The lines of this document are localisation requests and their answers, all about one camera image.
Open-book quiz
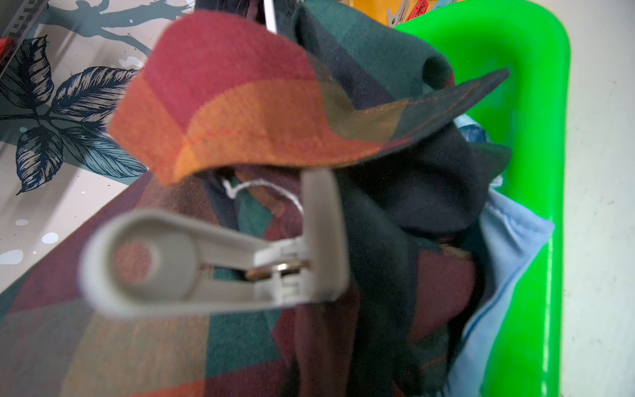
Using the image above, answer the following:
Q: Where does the dark red plaid shirt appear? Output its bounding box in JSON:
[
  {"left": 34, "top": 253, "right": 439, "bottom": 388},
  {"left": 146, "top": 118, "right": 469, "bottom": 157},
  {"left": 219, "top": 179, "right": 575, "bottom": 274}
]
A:
[{"left": 1, "top": 1, "right": 511, "bottom": 396}]

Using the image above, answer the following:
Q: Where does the green perforated plastic tray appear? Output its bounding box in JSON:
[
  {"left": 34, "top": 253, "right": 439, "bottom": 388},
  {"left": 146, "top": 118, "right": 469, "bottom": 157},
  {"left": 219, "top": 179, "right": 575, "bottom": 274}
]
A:
[{"left": 400, "top": 1, "right": 571, "bottom": 396}]

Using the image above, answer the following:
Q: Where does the yellow plastic tray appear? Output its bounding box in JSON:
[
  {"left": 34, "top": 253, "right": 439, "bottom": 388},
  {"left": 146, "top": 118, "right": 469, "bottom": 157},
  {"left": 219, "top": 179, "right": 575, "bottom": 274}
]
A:
[{"left": 341, "top": 0, "right": 457, "bottom": 26}]

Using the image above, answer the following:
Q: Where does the white hanger of red shirt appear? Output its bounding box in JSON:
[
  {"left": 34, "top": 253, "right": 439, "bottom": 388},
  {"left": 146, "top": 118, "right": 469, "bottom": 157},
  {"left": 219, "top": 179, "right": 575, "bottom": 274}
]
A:
[{"left": 263, "top": 0, "right": 278, "bottom": 34}]

